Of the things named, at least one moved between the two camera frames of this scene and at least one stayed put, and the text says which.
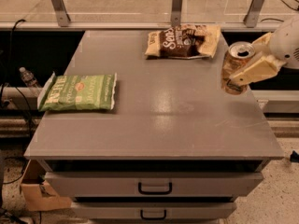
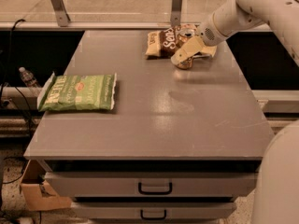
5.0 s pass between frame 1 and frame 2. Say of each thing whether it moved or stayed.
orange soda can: moved
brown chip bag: stayed
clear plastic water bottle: stayed
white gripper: moved
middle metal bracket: stayed
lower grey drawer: stayed
